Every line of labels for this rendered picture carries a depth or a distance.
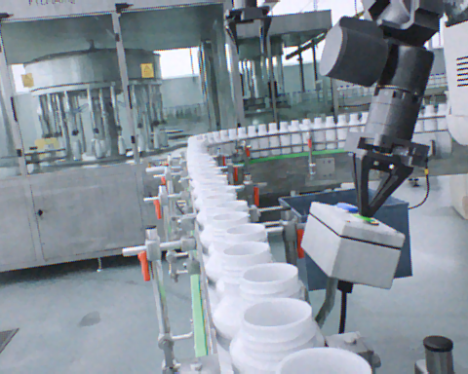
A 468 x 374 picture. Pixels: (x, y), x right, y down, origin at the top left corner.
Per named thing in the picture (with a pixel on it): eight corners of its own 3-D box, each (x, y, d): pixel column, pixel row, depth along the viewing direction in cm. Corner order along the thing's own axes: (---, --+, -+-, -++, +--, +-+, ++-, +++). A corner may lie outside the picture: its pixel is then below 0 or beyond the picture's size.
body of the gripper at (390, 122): (373, 149, 56) (391, 83, 55) (343, 144, 66) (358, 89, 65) (427, 162, 56) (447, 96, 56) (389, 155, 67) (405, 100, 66)
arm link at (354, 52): (445, -14, 59) (400, 30, 67) (354, -43, 56) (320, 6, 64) (444, 77, 55) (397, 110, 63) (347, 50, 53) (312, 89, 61)
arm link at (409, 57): (448, 47, 57) (420, 52, 63) (394, 31, 56) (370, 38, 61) (431, 106, 58) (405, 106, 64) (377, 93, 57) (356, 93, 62)
